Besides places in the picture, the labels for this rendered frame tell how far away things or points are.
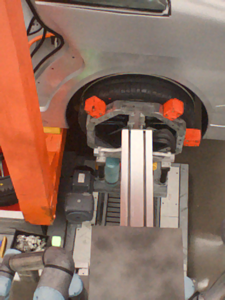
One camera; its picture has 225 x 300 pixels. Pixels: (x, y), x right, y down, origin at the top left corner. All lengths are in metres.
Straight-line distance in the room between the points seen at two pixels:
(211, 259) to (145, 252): 2.22
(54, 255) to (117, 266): 0.66
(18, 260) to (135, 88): 1.08
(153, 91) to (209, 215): 1.27
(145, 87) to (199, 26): 0.51
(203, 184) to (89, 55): 1.61
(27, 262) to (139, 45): 1.09
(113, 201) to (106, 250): 2.24
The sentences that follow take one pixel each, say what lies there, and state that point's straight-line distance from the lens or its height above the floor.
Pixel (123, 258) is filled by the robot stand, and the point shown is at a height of 2.03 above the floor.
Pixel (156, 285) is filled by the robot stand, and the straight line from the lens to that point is 1.43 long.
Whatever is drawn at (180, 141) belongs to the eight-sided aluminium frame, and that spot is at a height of 0.86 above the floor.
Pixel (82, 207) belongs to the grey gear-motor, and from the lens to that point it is 3.28.
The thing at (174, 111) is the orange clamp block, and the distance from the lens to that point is 2.76.
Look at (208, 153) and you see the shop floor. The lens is 4.00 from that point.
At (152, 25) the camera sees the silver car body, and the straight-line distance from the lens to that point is 2.44.
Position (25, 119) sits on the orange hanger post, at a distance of 2.17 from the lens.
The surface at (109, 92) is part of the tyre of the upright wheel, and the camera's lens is 2.82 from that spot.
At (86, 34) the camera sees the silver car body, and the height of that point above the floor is 1.56.
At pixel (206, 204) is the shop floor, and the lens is 3.80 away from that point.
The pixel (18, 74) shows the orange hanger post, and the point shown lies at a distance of 1.94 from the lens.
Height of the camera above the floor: 3.39
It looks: 59 degrees down
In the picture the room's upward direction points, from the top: 1 degrees clockwise
